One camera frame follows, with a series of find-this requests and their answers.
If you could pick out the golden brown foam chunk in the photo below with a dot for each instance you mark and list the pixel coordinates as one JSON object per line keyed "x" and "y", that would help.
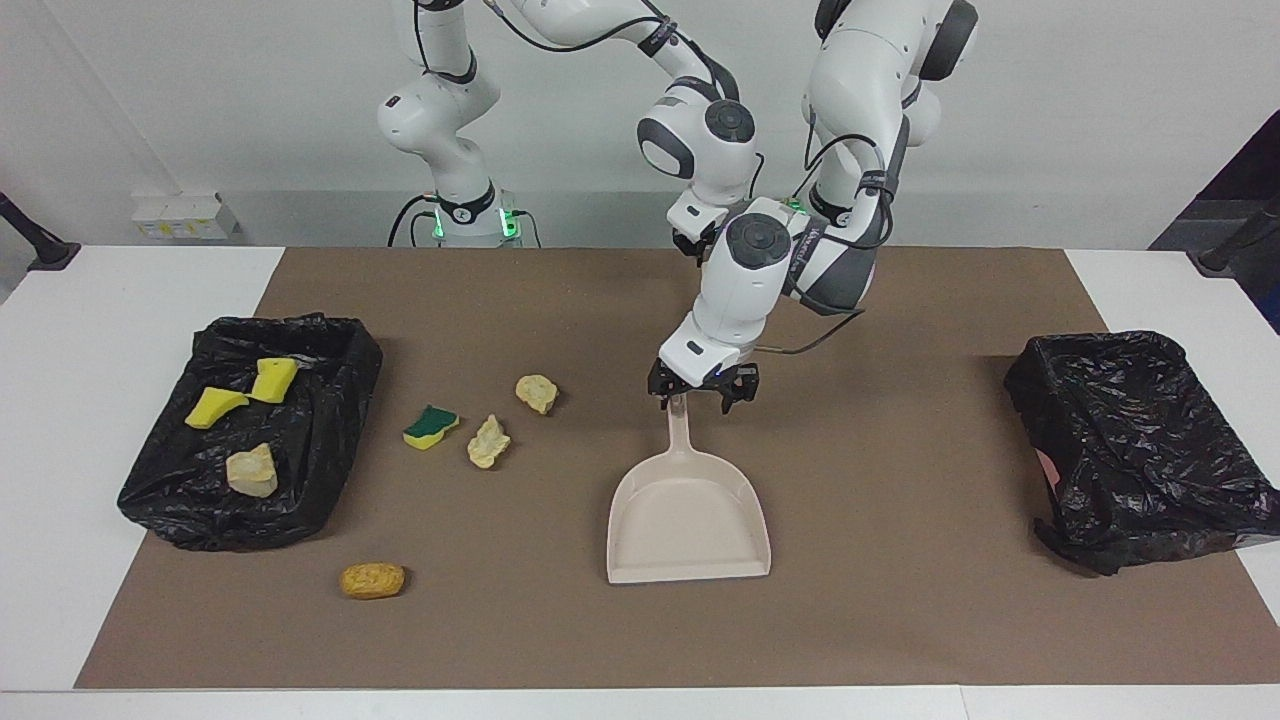
{"x": 372, "y": 581}

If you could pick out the black trash bag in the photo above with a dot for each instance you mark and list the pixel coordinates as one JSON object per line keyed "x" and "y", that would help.
{"x": 1130, "y": 430}
{"x": 300, "y": 470}

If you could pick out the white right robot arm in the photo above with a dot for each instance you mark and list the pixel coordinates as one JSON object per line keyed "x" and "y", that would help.
{"x": 700, "y": 150}

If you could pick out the brown paper table mat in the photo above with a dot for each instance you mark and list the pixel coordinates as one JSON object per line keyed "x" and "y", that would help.
{"x": 900, "y": 620}

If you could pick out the black stand leg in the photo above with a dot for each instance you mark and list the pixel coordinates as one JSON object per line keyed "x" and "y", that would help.
{"x": 40, "y": 245}
{"x": 1235, "y": 245}

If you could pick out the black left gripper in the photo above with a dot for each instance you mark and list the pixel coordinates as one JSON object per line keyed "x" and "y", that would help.
{"x": 705, "y": 385}

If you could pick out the dark fabric panel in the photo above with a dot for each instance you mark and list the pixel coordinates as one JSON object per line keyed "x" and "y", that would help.
{"x": 1250, "y": 180}

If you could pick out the orange crusted cream foam chunk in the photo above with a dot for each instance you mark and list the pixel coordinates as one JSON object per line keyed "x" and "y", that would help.
{"x": 250, "y": 472}

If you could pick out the yellow green sponge piece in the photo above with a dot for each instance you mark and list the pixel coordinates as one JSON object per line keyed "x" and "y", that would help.
{"x": 430, "y": 425}
{"x": 212, "y": 405}
{"x": 272, "y": 380}

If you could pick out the white wall socket box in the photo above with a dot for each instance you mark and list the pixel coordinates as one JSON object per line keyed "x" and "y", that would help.
{"x": 185, "y": 215}

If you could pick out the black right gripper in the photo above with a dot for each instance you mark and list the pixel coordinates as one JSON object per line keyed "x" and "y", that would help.
{"x": 690, "y": 245}

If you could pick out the beige plastic dustpan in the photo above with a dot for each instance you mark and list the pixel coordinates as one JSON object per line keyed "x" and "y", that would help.
{"x": 690, "y": 520}

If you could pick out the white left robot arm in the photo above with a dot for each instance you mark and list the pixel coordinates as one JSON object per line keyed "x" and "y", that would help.
{"x": 750, "y": 290}

